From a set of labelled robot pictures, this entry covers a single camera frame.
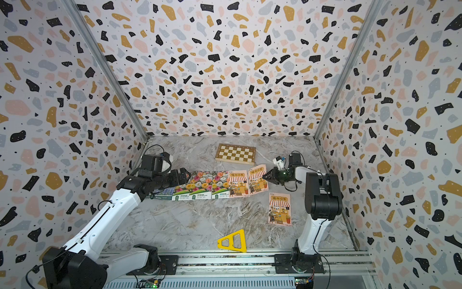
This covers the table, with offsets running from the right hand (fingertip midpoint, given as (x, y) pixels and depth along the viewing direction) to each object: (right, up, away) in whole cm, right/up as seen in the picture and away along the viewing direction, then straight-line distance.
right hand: (266, 177), depth 96 cm
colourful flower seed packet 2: (-35, -5, +2) cm, 36 cm away
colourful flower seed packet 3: (-25, -4, +4) cm, 26 cm away
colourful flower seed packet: (-45, -8, -1) cm, 45 cm away
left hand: (-38, +3, -16) cm, 41 cm away
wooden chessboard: (-16, +13, +14) cm, 25 cm away
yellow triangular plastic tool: (-18, -25, -16) cm, 34 cm away
